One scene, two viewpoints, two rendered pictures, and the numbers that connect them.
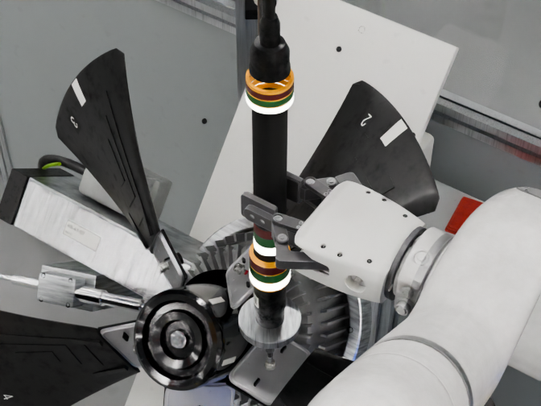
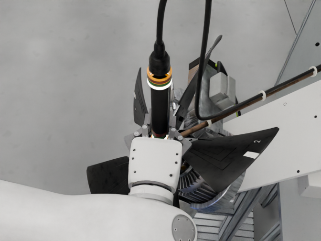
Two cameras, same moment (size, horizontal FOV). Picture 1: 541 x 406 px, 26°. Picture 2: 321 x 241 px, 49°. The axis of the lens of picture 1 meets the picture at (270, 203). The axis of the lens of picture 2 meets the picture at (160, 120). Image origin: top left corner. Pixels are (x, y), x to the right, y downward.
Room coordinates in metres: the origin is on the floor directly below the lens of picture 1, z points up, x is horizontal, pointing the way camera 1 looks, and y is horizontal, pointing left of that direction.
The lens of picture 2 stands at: (0.61, -0.35, 2.10)
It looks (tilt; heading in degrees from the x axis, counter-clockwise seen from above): 58 degrees down; 63
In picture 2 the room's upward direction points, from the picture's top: straight up
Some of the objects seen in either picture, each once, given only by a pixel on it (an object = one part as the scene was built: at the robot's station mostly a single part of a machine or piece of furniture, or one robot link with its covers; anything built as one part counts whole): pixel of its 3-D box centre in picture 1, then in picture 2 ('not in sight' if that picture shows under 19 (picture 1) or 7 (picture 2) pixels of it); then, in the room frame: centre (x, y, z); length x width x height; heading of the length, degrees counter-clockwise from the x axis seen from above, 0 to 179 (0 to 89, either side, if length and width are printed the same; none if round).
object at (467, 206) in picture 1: (476, 219); not in sight; (1.30, -0.34, 0.87); 0.08 x 0.08 x 0.02; 63
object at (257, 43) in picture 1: (270, 200); (159, 120); (0.79, 0.00, 1.47); 0.04 x 0.04 x 0.46
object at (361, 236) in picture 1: (365, 243); (154, 167); (0.73, -0.09, 1.47); 0.11 x 0.10 x 0.07; 56
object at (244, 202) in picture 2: not in sight; (239, 210); (1.14, -0.07, 0.57); 0.09 x 0.04 x 1.15; 56
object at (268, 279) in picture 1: (270, 263); not in sight; (0.79, 0.00, 1.37); 0.04 x 0.04 x 0.01
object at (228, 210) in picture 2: not in sight; (212, 208); (1.05, -0.01, 0.56); 0.19 x 0.04 x 0.04; 146
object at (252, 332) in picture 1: (269, 289); not in sight; (0.80, 0.00, 1.32); 0.09 x 0.07 x 0.10; 1
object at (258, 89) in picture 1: (270, 89); (159, 75); (0.79, 0.00, 1.62); 0.04 x 0.04 x 0.03
